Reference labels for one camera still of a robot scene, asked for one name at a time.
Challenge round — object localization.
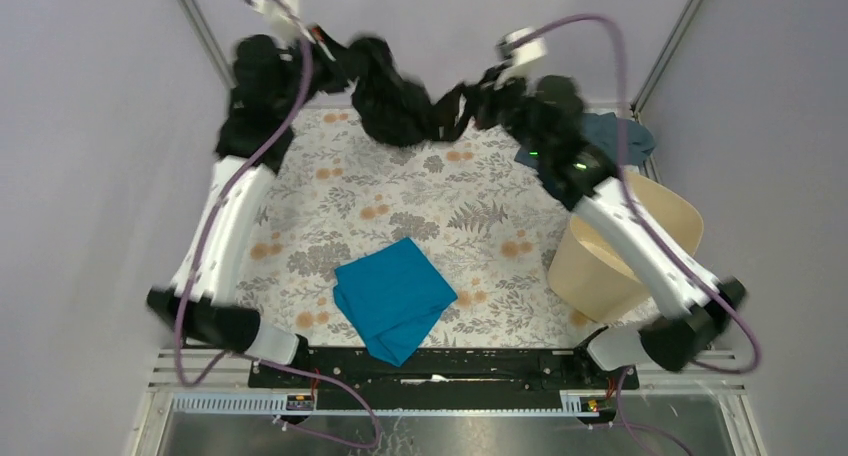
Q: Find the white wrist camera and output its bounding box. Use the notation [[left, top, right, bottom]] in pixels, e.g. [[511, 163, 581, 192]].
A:
[[248, 0, 312, 43], [495, 27, 547, 87]]

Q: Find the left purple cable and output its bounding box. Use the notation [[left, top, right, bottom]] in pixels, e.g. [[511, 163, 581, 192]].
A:
[[172, 0, 386, 452]]

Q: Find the black trash bag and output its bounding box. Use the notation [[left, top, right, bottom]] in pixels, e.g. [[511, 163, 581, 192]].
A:
[[338, 33, 479, 148]]

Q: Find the beige plastic trash bin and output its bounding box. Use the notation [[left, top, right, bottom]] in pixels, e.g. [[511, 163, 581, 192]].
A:
[[547, 172, 704, 324]]

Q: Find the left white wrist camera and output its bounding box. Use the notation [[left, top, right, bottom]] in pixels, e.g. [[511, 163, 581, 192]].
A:
[[248, 0, 312, 43]]

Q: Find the bright blue folded cloth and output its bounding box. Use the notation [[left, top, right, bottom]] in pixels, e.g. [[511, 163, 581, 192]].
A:
[[333, 238, 457, 367]]

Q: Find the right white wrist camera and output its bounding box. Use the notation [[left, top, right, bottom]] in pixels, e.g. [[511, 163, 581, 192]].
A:
[[495, 27, 547, 87]]

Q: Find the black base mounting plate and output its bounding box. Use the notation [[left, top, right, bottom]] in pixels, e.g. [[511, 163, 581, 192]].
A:
[[248, 344, 641, 412]]

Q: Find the floral patterned table mat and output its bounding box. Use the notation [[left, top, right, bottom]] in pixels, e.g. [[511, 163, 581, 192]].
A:
[[234, 108, 595, 348]]

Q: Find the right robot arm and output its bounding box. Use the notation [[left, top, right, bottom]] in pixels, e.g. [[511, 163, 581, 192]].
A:
[[467, 65, 751, 388]]

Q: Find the white slotted cable duct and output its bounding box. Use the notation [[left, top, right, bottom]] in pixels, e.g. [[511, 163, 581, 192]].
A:
[[172, 391, 612, 419]]

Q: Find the dark teal crumpled cloth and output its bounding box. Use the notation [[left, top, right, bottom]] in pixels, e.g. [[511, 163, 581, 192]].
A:
[[503, 109, 656, 169]]

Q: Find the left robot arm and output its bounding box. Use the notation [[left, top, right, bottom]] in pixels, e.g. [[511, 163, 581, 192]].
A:
[[147, 26, 348, 387]]

